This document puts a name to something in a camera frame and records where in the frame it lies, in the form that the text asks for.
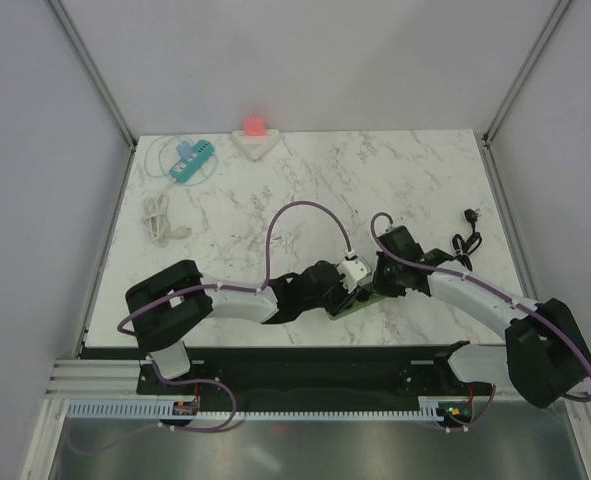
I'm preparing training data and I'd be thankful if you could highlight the black power cord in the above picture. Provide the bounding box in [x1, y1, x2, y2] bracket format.
[450, 208, 483, 271]

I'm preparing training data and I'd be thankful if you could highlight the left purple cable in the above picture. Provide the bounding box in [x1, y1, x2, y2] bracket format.
[67, 200, 359, 456]

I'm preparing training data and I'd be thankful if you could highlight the white slotted cable duct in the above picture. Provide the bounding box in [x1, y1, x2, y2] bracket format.
[66, 399, 447, 422]

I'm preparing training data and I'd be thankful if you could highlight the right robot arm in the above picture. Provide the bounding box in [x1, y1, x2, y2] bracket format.
[373, 226, 591, 408]

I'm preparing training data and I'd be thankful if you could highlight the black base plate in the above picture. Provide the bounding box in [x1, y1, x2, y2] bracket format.
[160, 344, 488, 397]

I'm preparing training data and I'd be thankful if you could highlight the thin light blue cable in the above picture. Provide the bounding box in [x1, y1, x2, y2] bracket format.
[145, 135, 219, 189]

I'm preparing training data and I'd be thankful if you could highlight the light blue plug adapter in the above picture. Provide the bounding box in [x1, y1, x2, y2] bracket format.
[176, 140, 193, 159]

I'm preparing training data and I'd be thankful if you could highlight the green power strip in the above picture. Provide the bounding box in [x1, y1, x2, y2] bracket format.
[327, 295, 384, 320]

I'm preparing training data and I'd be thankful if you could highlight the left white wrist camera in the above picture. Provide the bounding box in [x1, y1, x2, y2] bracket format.
[337, 250, 372, 293]

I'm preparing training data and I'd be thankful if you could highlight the purple cable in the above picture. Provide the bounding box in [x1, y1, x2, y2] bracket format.
[67, 200, 359, 456]
[370, 212, 591, 404]

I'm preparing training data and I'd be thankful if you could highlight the teal power strip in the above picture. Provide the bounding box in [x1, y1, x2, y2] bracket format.
[168, 140, 214, 184]

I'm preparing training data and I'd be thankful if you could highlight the white triangular socket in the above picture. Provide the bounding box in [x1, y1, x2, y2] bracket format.
[231, 129, 282, 161]

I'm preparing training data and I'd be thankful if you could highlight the white coiled cable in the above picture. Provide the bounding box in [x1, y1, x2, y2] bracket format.
[141, 193, 194, 247]

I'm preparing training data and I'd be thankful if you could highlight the red plug adapter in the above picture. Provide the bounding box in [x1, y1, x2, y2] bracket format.
[243, 116, 266, 137]

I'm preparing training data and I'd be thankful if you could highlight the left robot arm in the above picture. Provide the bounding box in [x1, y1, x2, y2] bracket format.
[118, 256, 372, 393]

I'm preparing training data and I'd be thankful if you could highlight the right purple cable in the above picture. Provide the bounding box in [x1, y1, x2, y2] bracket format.
[370, 212, 591, 404]

